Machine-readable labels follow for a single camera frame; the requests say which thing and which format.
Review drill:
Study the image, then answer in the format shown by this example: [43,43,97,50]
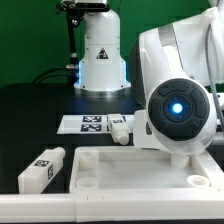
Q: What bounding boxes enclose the white front fence bar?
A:
[0,189,224,223]

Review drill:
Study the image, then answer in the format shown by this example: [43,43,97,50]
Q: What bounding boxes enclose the black cables behind base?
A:
[32,64,81,84]

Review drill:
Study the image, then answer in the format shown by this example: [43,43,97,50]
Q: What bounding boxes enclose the white right fence bar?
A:
[195,151,224,192]

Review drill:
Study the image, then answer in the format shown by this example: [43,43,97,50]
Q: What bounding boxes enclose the black camera on stand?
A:
[56,0,110,85]

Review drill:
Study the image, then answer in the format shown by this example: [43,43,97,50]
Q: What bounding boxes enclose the white desk top tray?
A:
[69,145,219,194]

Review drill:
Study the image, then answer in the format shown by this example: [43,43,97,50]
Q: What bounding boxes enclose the white fence bar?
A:
[195,151,224,192]
[0,189,224,223]

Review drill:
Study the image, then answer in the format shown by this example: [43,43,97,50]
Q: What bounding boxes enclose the white marker sheet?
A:
[56,114,136,135]

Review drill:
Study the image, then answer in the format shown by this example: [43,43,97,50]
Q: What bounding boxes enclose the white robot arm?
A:
[74,0,224,155]

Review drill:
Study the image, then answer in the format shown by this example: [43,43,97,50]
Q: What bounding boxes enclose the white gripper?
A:
[133,110,166,150]

